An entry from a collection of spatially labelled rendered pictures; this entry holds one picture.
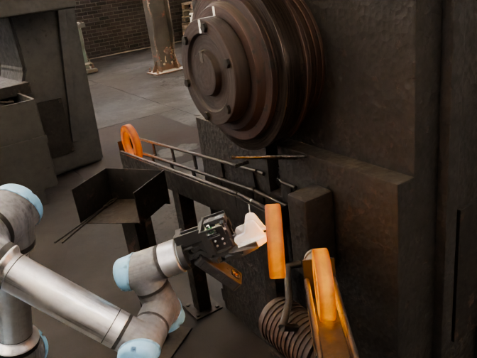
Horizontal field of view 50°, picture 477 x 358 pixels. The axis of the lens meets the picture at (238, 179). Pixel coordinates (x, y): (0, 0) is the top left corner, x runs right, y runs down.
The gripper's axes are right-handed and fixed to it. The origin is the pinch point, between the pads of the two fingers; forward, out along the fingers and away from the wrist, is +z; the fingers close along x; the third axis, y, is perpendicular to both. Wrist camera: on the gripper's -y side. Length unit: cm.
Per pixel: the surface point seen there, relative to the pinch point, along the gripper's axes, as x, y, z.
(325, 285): -6.6, -11.7, 6.5
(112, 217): 68, -9, -63
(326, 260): -2.3, -8.7, 8.2
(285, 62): 26.8, 27.3, 14.0
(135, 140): 129, 0, -64
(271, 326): 13.0, -32.4, -12.3
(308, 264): 7.9, -14.9, 3.3
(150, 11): 726, 49, -160
